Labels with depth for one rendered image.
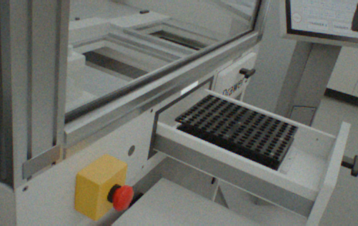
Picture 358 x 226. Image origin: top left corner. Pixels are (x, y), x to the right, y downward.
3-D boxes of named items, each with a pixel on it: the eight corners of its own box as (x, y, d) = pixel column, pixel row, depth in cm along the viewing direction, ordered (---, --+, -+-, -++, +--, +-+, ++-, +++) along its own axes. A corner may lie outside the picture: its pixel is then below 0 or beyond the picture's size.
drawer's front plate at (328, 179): (333, 163, 89) (351, 123, 84) (312, 237, 65) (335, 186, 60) (326, 160, 90) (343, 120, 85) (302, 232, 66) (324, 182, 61)
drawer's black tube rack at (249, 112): (289, 151, 87) (299, 126, 84) (269, 188, 73) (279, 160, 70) (204, 116, 95) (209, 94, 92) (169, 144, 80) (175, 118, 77)
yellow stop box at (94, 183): (127, 200, 62) (132, 164, 59) (98, 225, 56) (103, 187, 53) (102, 187, 64) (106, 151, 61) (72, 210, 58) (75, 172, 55)
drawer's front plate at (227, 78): (248, 84, 126) (256, 53, 121) (214, 112, 102) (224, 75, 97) (243, 82, 127) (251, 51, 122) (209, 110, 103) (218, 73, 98)
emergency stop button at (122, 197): (134, 204, 59) (137, 183, 57) (118, 218, 56) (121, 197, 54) (118, 195, 60) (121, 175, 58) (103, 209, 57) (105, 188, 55)
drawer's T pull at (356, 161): (359, 161, 75) (361, 155, 75) (356, 179, 69) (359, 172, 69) (341, 154, 77) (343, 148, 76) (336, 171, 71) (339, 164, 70)
